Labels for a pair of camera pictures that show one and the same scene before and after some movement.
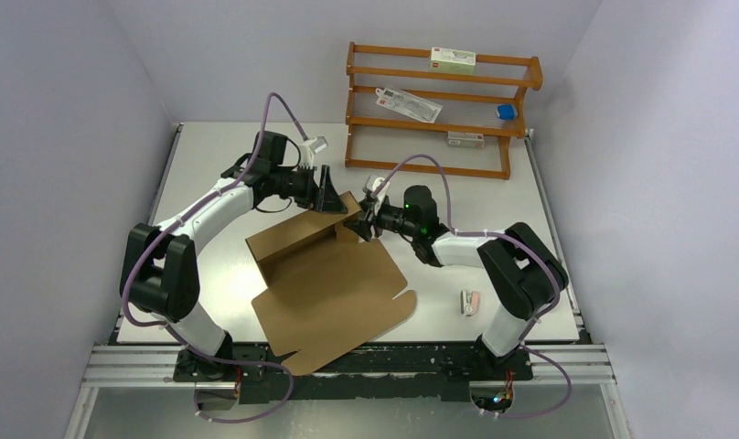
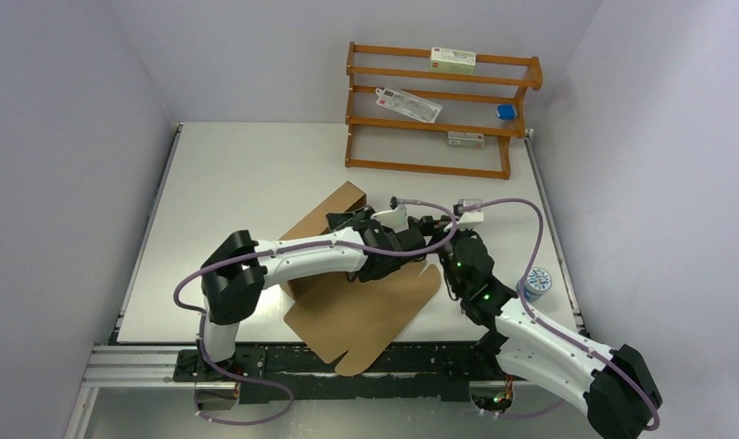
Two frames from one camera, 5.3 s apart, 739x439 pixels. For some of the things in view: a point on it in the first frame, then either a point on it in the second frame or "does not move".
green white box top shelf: x=454 y=61 does not move
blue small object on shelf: x=507 y=112 does not move
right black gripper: x=359 y=226 → x=463 y=232
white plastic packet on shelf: x=413 y=107 does not move
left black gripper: x=325 y=198 → x=341 y=220
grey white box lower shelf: x=465 y=139 does not move
